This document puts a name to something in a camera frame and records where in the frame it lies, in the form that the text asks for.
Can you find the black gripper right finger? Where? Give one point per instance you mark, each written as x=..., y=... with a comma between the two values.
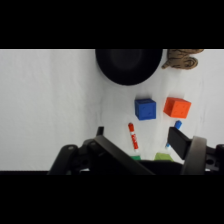
x=195, y=153

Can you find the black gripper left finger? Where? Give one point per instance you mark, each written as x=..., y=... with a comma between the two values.
x=110, y=151

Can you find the red marker pen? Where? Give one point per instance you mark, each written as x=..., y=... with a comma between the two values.
x=133, y=136

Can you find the blue marker pen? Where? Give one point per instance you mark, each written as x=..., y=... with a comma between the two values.
x=178, y=124

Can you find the light green block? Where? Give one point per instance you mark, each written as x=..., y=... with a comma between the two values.
x=163, y=156

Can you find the orange cube block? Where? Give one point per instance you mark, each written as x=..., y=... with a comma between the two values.
x=177, y=107

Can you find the blue cube block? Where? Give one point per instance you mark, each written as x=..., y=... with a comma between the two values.
x=145, y=109

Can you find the black round bowl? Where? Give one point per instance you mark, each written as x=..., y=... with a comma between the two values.
x=128, y=66

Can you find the brown striped plush toy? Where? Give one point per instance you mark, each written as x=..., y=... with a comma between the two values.
x=181, y=60

